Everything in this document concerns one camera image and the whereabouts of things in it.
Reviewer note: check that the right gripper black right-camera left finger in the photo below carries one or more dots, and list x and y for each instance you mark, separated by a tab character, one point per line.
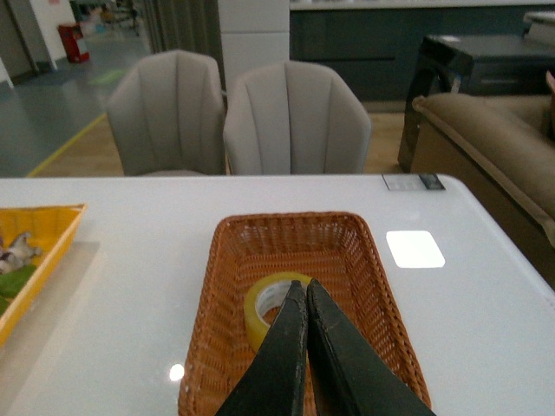
274	382

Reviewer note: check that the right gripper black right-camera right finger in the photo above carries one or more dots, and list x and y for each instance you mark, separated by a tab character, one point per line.
348	376

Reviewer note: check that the yellow tape roll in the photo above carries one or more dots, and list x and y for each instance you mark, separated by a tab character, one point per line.
266	294

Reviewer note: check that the brown wicker basket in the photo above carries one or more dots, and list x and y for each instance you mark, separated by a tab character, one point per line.
253	259

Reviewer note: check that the yellow wicker basket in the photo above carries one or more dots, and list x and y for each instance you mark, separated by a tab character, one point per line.
33	241

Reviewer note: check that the table label sticker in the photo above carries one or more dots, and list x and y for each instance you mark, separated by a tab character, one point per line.
412	182

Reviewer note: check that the right grey upholstered chair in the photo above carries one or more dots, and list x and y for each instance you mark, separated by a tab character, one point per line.
295	118

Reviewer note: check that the grey upholstered chair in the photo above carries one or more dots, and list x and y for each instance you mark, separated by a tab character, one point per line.
167	116
295	118

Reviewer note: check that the brown sofa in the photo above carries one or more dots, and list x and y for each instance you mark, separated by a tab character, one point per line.
502	149

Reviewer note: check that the green leaf toy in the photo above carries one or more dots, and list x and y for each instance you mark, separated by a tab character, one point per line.
13	282

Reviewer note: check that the grey white plush toy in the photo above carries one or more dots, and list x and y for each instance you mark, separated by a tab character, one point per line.
19	253

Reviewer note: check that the left grey upholstered chair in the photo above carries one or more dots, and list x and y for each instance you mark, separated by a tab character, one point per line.
167	116

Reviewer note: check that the dark grey counter cabinet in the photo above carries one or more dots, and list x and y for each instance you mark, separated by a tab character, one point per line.
373	45

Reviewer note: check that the white pillar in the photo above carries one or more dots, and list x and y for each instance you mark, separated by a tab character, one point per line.
253	34

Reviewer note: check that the red box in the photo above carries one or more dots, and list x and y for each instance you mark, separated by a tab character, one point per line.
73	42

